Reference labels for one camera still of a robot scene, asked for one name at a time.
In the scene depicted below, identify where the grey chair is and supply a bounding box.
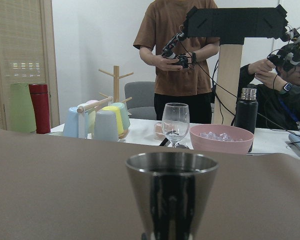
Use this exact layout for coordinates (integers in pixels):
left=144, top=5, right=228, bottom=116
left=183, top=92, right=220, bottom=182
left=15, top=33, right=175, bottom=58
left=124, top=81, right=157, bottom=120

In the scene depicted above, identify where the pink bowl with ice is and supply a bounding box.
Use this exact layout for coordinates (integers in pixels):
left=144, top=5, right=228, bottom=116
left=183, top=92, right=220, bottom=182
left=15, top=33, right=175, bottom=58
left=189, top=124, right=254, bottom=155

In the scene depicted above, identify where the steel jigger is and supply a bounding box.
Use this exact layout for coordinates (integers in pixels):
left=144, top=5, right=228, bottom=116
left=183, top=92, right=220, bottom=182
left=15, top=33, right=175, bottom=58
left=125, top=152, right=219, bottom=240

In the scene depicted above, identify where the wine glass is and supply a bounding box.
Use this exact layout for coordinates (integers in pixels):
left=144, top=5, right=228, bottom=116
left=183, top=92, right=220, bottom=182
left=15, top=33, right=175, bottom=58
left=161, top=102, right=190, bottom=148

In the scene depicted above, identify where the red thermos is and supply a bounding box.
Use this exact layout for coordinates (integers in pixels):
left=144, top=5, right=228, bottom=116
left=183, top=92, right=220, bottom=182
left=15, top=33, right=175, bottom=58
left=28, top=84, right=51, bottom=134

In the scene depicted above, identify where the black insulated bottle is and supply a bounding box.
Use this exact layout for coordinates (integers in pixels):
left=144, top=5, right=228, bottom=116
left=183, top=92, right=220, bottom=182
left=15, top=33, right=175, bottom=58
left=233, top=87, right=259, bottom=153

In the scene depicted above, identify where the seated person in black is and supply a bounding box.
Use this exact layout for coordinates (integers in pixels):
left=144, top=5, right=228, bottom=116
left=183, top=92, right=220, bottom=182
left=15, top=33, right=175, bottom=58
left=238, top=44, right=300, bottom=131

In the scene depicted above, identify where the yellow cup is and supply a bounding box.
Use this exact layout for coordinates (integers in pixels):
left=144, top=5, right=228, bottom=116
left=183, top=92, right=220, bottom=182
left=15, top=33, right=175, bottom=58
left=102, top=105, right=124, bottom=135

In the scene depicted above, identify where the person in brown shirt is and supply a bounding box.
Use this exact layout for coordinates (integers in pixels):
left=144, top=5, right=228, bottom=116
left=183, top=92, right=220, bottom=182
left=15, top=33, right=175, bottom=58
left=133, top=0, right=220, bottom=124

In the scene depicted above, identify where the wooden mug tree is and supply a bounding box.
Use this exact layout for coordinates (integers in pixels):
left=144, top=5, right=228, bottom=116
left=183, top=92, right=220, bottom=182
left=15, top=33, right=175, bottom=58
left=98, top=65, right=134, bottom=102

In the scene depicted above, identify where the grey cup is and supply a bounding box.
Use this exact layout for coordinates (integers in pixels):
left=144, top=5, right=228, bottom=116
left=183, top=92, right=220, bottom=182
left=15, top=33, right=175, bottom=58
left=93, top=110, right=119, bottom=142

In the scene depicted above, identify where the black teleoperation stand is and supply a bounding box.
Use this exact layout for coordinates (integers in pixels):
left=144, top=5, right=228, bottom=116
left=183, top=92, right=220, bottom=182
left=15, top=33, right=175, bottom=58
left=185, top=5, right=288, bottom=126

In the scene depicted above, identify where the green tumbler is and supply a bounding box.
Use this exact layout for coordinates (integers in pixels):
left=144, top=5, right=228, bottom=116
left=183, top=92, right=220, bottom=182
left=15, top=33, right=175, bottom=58
left=10, top=82, right=37, bottom=133

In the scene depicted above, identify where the light blue cup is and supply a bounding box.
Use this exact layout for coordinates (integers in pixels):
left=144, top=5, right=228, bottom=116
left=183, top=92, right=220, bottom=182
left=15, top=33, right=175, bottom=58
left=63, top=107, right=79, bottom=138

